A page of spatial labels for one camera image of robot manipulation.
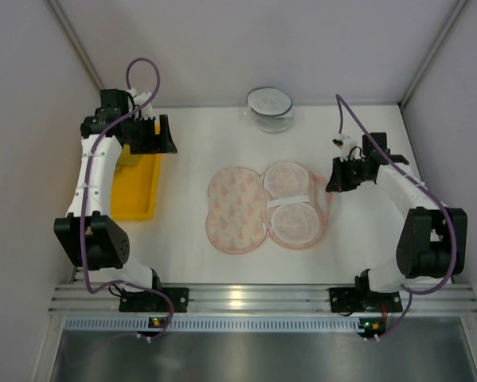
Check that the slotted cable duct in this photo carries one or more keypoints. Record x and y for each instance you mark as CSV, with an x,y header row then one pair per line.
x,y
223,324

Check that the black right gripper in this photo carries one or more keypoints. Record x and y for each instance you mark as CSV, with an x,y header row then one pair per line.
x,y
342,173

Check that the floral mesh laundry bag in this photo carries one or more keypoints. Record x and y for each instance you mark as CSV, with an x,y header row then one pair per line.
x,y
282,204

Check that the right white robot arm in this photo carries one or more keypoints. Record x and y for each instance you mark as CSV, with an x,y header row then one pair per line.
x,y
433,239

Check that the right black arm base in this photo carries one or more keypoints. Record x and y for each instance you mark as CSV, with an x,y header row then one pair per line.
x,y
350,300

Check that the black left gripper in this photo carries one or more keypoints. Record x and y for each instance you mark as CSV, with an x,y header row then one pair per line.
x,y
150,134

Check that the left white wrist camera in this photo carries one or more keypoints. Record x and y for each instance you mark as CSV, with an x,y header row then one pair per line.
x,y
147,112

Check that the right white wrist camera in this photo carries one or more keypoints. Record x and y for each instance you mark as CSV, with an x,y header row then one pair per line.
x,y
347,146

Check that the aluminium mounting rail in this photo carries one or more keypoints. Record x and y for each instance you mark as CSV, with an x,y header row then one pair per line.
x,y
454,300

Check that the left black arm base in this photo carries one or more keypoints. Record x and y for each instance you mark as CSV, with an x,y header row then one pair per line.
x,y
146,302

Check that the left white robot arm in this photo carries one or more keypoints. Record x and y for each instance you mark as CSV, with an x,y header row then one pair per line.
x,y
91,239

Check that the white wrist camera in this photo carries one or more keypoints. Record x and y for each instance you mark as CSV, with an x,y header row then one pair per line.
x,y
147,112
347,146

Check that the yellow plastic tray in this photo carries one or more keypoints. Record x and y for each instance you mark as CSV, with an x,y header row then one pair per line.
x,y
134,187

